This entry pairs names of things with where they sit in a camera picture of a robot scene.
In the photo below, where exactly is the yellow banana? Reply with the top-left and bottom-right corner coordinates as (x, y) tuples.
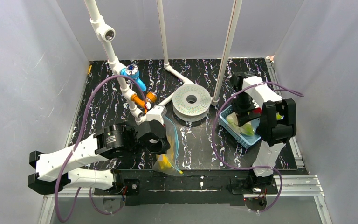
(156, 154), (173, 170)

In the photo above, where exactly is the clear zip top bag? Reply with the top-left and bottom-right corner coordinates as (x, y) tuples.
(152, 116), (184, 176)

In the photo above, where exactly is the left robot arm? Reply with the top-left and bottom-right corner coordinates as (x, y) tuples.
(27, 120), (171, 195)

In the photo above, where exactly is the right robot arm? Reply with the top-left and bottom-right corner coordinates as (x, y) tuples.
(230, 72), (296, 190)

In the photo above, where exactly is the light blue plastic basket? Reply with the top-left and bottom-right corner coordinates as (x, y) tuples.
(218, 105), (261, 148)

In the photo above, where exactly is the orange tap valve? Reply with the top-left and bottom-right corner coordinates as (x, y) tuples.
(131, 92), (157, 113)

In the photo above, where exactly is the white filament spool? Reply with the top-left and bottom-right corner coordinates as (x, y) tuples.
(172, 84), (211, 122)

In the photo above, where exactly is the blue tap valve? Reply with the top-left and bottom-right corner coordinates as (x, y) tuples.
(120, 64), (147, 92)

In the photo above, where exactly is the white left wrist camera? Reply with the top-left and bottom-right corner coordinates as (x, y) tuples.
(146, 105), (167, 125)

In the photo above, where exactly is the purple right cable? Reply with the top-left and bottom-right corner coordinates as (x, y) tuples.
(211, 81), (305, 213)

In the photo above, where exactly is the purple cable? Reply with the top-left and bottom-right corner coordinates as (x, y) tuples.
(211, 81), (305, 213)
(54, 75), (151, 223)

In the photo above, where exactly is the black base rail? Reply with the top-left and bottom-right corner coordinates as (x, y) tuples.
(94, 168), (278, 207)

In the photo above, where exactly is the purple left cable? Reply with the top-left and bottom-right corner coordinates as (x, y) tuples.
(54, 75), (151, 223)

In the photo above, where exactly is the white PVC pipe frame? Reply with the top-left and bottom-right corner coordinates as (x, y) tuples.
(84, 0), (243, 126)

